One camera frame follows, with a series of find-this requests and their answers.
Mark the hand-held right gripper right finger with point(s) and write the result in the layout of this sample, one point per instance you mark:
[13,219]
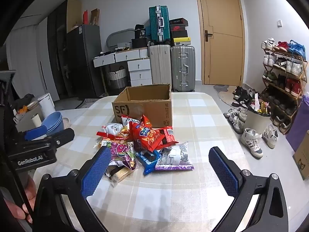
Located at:
[223,171]

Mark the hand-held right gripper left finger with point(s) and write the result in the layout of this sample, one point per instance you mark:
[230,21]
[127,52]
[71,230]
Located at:
[95,171]

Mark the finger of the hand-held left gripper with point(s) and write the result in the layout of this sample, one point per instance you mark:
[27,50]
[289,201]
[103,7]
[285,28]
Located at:
[36,133]
[63,136]

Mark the clear cracker packet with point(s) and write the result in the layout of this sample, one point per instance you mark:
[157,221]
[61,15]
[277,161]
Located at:
[118,172]

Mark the clear egg cake packet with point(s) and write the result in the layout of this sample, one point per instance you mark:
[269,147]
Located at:
[102,143]

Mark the purple candy packet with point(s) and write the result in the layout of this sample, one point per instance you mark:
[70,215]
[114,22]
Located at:
[120,151]

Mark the thin red snack packet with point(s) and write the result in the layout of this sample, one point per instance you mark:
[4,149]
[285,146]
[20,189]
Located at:
[106,135]

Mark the white purple snack packet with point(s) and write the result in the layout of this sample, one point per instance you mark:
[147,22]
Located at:
[176,158]

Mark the blue cookie packet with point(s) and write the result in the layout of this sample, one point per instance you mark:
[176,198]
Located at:
[148,159]

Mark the large red chip packet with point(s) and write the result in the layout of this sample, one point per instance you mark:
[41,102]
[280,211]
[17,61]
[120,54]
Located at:
[142,135]

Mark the small white red packet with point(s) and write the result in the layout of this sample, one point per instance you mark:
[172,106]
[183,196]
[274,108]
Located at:
[126,120]

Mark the dark red snack packet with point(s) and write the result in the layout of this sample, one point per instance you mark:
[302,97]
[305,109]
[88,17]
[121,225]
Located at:
[166,135]

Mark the orange red snack packet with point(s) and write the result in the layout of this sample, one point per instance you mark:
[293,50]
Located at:
[146,122]

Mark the brown cardboard box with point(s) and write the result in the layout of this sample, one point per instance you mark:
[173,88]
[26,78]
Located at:
[149,111]

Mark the person's left hand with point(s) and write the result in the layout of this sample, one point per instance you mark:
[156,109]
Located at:
[14,209]

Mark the white paper cup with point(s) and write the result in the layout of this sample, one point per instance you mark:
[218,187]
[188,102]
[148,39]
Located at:
[36,121]

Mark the beige plate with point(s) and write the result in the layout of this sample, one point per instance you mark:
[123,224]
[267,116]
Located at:
[66,123]

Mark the stacked blue bowls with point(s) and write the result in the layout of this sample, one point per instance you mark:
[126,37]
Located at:
[54,123]

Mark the beige bowl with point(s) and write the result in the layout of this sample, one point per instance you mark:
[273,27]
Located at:
[32,105]

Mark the white kettle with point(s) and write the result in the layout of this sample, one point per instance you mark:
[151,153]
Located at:
[47,105]

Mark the dark cloth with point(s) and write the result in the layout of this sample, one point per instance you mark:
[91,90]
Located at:
[23,100]

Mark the white high-top sneaker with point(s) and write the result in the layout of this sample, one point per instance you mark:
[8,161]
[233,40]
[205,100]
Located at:
[252,141]
[271,135]

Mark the striped floor mat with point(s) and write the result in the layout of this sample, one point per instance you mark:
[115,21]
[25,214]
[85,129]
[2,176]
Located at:
[87,101]

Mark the white waste bin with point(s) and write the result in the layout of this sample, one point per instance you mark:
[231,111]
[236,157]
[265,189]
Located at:
[257,120]

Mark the group of shoes on floor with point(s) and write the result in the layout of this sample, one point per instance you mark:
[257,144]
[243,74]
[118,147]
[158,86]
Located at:
[241,101]

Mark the grey door rug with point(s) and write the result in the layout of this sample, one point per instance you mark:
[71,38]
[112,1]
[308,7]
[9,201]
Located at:
[223,94]

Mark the dark grey fridge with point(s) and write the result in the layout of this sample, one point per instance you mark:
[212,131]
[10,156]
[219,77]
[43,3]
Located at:
[83,60]

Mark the printed brown carton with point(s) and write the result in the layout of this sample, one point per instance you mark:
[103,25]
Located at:
[301,157]

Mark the woven laundry basket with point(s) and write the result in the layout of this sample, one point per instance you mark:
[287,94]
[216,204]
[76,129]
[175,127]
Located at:
[117,77]

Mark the white curtain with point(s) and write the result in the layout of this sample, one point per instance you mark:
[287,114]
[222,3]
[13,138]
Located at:
[24,53]

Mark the dark wardrobe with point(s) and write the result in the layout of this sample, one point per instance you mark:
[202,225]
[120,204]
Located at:
[56,53]

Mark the purple cloth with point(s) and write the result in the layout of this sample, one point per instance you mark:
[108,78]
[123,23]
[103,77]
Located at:
[298,123]

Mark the white drawer desk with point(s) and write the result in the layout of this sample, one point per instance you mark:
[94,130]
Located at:
[138,65]

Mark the silver suitcase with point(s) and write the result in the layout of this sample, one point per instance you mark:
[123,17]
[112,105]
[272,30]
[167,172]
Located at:
[183,67]

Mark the small white basket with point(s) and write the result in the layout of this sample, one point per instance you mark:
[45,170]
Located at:
[128,45]

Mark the grey oval mirror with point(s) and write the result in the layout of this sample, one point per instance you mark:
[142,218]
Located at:
[118,37]

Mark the beige suitcase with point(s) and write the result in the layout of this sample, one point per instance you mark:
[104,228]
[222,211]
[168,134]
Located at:
[159,65]

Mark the wooden shoe rack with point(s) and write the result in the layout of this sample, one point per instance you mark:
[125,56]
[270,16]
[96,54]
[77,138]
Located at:
[299,77]

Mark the red paper bag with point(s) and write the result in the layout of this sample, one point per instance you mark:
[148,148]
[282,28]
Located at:
[85,17]

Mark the brown cardboard piece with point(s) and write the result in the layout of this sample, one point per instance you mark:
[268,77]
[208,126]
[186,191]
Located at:
[94,17]

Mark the rows of shoes on rack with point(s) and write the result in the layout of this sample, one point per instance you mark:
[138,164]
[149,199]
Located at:
[282,60]

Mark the light wooden door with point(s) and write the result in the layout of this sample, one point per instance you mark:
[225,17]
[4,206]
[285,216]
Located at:
[222,41]

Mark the yellow white shoe box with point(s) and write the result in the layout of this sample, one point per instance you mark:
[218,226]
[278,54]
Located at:
[181,41]

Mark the teal suitcase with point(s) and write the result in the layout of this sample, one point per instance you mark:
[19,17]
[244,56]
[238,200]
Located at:
[158,24]

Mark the white wall switch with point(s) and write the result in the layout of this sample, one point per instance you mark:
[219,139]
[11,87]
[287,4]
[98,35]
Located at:
[279,23]

